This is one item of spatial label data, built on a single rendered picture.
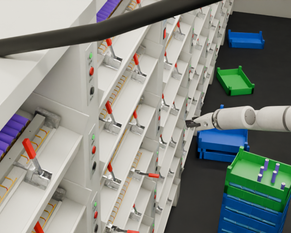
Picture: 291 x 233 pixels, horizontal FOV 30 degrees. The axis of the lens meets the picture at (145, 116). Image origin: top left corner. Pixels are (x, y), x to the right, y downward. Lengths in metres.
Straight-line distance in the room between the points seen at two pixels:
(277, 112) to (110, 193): 0.70
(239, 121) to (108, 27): 1.33
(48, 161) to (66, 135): 0.08
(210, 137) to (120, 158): 1.92
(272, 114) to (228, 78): 2.40
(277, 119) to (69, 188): 0.93
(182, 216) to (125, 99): 1.60
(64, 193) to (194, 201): 2.01
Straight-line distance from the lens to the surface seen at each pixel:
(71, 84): 1.00
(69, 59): 0.98
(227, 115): 2.04
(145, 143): 1.92
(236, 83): 4.23
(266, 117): 1.91
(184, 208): 3.06
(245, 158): 2.79
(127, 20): 0.70
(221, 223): 2.85
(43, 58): 0.81
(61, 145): 1.02
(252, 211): 2.72
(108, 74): 1.24
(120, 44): 1.37
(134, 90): 1.55
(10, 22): 0.92
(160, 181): 2.38
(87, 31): 0.73
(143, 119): 1.76
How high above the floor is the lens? 2.12
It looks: 34 degrees down
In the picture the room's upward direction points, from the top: 2 degrees clockwise
